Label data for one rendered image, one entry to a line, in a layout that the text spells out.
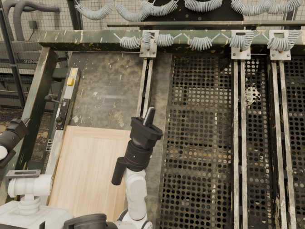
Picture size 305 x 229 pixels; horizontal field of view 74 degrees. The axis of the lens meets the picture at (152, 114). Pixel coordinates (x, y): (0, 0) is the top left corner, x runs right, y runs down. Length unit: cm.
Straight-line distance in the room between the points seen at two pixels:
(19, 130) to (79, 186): 44
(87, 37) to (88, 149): 72
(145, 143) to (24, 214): 42
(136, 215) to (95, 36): 108
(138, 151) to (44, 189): 31
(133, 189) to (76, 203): 60
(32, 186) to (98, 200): 54
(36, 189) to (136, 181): 30
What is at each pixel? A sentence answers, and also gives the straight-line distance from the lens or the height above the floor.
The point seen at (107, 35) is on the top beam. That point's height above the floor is 184.
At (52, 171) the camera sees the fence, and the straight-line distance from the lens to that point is 132.
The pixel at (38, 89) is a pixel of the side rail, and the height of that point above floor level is 152.
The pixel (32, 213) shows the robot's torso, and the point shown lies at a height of 135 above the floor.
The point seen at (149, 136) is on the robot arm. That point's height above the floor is 157.
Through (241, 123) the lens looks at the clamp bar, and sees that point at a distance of 115.
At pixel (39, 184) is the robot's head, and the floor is 143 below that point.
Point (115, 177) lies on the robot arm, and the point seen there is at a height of 141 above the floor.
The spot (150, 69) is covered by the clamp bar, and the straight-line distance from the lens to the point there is 124.
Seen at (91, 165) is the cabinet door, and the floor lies 116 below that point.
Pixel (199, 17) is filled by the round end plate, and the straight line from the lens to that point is 171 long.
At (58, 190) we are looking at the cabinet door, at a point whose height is 104.
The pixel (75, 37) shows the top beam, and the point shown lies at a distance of 151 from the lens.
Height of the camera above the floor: 186
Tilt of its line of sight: 22 degrees down
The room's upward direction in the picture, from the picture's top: straight up
